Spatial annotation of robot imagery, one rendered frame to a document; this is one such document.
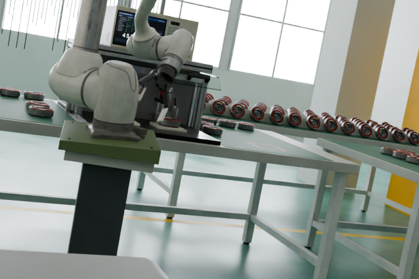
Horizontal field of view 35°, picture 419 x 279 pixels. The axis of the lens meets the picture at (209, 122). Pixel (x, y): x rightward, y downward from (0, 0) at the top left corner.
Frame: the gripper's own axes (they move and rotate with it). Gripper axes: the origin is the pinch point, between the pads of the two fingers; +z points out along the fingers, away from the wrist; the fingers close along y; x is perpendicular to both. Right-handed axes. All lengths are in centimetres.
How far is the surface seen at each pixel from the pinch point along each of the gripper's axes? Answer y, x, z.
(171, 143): -33.6, -24.1, -9.8
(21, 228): -49, -147, 24
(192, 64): -35, -38, -62
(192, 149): -43.5, -20.6, -12.7
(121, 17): 6, -50, -61
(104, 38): 0, -68, -58
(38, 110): 14, -61, 1
